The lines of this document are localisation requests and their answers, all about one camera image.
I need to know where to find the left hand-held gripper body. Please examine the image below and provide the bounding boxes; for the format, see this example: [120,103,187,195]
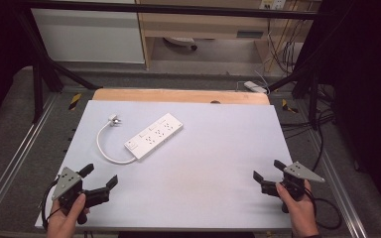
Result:
[51,166,111,226]

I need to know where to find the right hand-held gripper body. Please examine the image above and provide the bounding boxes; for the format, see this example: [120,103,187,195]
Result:
[260,161,326,214]

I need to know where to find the white plug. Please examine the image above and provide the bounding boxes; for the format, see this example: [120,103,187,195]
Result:
[107,113,122,128]

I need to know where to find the person's right hand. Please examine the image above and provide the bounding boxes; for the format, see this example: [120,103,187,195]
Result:
[275,179,320,238]

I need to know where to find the person's left hand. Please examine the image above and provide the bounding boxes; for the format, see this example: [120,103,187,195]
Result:
[46,192,90,238]

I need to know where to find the yellow black floor tape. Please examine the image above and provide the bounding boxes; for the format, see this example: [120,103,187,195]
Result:
[281,98,300,114]
[67,92,83,111]

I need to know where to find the white table board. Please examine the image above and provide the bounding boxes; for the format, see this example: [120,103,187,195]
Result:
[34,99,294,231]

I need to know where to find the small white floor power strip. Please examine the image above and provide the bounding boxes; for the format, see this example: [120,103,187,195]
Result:
[243,80,269,95]

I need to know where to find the black metal stand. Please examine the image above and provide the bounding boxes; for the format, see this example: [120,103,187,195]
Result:
[14,6,103,125]
[267,19,331,131]

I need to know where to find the dark curtain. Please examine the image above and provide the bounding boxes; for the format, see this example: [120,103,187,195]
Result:
[0,0,36,137]
[317,0,381,226]

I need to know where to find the wooden table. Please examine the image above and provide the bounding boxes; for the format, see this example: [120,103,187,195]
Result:
[91,87,271,106]

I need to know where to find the white cabinet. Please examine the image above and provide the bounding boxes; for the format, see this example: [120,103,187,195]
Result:
[30,0,146,64]

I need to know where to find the white chair base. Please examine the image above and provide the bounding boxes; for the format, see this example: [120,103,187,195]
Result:
[163,36,199,52]

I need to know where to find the wooden desk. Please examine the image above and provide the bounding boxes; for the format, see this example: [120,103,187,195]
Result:
[135,0,321,70]

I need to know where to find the black metal crossbar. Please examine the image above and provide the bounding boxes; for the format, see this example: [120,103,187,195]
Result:
[21,0,323,21]

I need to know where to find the white power strip cable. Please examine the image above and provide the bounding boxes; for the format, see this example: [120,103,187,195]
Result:
[95,120,138,166]

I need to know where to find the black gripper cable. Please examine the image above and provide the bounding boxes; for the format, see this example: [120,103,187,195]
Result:
[305,186,343,231]
[41,178,63,231]

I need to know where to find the aluminium floor rail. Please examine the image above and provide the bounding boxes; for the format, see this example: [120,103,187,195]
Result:
[0,93,61,229]
[292,98,369,238]

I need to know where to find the black floor cables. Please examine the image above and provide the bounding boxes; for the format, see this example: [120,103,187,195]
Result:
[279,82,339,173]

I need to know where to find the hanging cable bundle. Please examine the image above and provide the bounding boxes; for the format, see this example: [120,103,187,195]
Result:
[263,0,307,76]

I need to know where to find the white wall socket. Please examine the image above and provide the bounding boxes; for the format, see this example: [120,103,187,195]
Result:
[259,0,287,10]

